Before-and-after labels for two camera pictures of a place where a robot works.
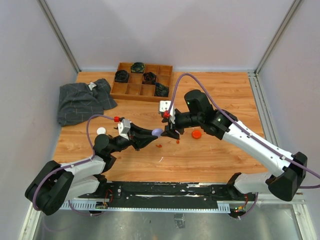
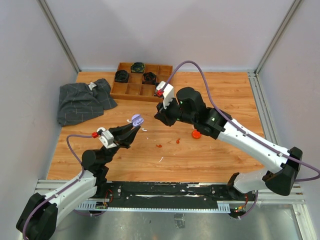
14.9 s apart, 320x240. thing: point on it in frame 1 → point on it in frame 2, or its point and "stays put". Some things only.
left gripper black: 138,137 → 128,139
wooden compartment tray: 134,88 stays put
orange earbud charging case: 196,134 stays put
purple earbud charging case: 157,132 → 137,120
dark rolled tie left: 121,76 stays put
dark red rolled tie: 149,78 stays put
